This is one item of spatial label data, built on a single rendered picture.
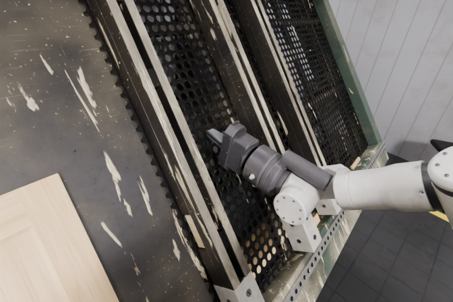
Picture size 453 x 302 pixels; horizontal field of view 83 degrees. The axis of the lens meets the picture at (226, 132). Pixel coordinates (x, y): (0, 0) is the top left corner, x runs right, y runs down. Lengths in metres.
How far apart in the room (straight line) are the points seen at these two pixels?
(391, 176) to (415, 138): 3.16
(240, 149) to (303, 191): 0.16
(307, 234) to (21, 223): 0.66
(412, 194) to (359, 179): 0.07
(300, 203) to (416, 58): 3.05
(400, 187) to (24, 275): 0.55
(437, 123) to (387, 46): 0.99
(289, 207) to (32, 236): 0.41
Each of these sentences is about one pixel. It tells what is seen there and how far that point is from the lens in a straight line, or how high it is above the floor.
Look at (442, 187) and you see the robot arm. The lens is 0.39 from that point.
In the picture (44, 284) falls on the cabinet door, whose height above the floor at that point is 1.16.
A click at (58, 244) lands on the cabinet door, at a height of 1.20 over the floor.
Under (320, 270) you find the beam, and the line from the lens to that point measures 0.93.
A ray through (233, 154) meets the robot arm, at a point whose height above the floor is 1.25.
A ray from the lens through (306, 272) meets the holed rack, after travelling 0.85.
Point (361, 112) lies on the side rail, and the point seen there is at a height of 1.05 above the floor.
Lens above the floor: 1.56
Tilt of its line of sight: 29 degrees down
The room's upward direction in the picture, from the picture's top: 6 degrees clockwise
